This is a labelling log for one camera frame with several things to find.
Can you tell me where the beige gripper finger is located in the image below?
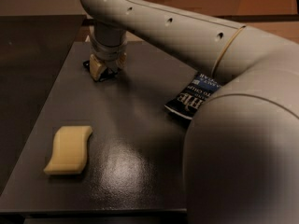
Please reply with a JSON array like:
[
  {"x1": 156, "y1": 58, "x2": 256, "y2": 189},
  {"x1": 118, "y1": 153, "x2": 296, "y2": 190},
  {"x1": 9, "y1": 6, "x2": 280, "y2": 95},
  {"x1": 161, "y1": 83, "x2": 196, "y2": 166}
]
[
  {"x1": 90, "y1": 54, "x2": 107, "y2": 81},
  {"x1": 116, "y1": 53, "x2": 127, "y2": 70}
]

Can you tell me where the black rxbar chocolate bar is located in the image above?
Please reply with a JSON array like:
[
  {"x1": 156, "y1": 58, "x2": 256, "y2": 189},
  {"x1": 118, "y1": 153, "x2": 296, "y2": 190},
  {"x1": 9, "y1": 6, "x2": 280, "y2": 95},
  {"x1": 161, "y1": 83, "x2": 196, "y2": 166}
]
[{"x1": 83, "y1": 60, "x2": 116, "y2": 82}]

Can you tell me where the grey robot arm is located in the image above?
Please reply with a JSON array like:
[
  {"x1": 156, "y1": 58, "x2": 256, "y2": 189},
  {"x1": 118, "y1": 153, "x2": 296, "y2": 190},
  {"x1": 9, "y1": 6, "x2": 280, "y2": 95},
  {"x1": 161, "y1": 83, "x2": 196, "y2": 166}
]
[{"x1": 80, "y1": 0, "x2": 299, "y2": 224}]

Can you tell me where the yellow sponge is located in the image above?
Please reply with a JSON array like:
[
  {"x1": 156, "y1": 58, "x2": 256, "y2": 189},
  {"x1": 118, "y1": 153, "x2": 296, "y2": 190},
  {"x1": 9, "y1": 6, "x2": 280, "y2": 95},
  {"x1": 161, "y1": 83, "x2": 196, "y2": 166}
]
[{"x1": 44, "y1": 126, "x2": 93, "y2": 175}]

